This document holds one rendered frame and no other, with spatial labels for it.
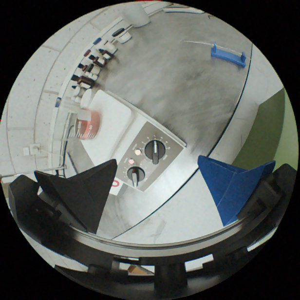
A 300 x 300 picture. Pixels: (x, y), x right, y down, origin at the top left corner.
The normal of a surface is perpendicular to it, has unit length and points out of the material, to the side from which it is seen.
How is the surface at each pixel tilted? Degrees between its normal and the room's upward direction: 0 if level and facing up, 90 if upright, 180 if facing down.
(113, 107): 0
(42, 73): 90
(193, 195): 0
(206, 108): 0
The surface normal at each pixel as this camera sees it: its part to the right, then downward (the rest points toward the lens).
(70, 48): 0.73, 0.61
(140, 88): -0.43, 0.05
